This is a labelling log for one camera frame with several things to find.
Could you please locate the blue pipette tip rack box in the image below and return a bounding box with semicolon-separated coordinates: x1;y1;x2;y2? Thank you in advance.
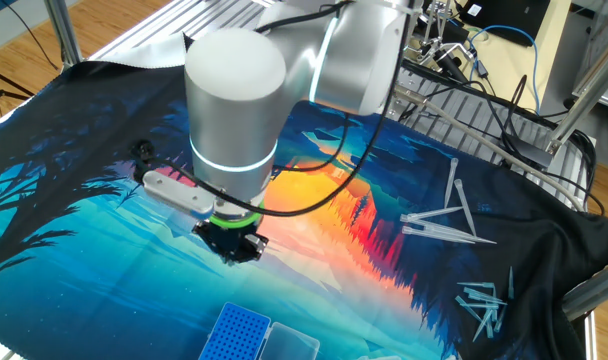
197;300;322;360

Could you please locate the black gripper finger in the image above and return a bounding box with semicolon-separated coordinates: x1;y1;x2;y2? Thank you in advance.
241;233;270;262
192;221;216;244

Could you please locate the black electronics box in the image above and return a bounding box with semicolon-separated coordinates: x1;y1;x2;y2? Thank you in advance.
457;0;553;49

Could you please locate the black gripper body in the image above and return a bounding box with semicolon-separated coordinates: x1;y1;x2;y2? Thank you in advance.
203;222;260;265

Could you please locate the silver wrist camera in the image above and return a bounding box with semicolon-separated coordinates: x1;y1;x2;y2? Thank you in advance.
141;169;218;222

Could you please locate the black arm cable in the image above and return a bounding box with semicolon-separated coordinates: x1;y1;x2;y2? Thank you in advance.
127;0;421;218

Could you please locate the grey corrugated hose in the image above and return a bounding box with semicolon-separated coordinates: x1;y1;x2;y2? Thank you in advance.
391;83;586;213

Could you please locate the blue cable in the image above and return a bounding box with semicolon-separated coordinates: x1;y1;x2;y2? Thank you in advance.
464;23;541;115

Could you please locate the large clear pipette tip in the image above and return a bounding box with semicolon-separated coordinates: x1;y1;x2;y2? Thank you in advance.
398;205;464;225
452;178;479;238
442;157;460;210
400;224;478;246
408;218;499;247

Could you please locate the beige desk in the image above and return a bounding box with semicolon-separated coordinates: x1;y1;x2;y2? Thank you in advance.
453;0;578;117

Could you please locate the black power adapter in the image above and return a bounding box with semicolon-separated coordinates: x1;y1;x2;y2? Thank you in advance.
503;130;555;170

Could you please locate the printed forest sunset cloth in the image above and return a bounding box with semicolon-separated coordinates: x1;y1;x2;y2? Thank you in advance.
0;28;608;360

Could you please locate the black cable bundle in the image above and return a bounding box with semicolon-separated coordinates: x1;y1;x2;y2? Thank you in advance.
398;57;606;217

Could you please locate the metal clamp stand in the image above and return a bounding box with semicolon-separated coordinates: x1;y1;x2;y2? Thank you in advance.
406;0;474;69

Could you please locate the white equipment rack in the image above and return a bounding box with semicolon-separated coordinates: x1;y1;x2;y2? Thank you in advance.
571;0;608;114

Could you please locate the aluminium frame post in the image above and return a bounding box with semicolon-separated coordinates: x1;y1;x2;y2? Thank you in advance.
561;255;608;322
42;0;84;70
544;27;608;157

